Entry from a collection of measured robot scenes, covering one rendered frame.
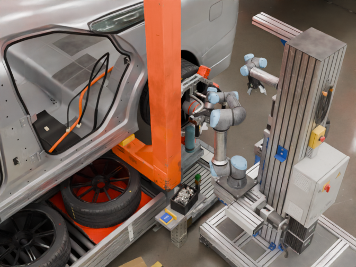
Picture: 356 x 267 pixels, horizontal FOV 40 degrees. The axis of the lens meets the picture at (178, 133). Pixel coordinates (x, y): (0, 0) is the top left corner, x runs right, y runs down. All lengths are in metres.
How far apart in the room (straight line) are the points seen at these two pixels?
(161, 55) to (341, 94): 3.29
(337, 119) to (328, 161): 2.28
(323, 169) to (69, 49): 2.56
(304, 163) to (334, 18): 4.34
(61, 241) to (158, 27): 1.76
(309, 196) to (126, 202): 1.46
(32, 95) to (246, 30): 3.46
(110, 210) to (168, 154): 0.67
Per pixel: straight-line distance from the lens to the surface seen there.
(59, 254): 3.77
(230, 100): 3.50
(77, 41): 4.76
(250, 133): 5.24
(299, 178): 3.29
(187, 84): 3.99
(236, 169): 3.47
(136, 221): 4.02
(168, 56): 3.10
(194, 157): 4.70
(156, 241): 4.31
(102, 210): 3.91
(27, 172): 3.57
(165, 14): 2.92
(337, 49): 2.90
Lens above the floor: 3.57
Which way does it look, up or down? 43 degrees down
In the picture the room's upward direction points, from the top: straight up
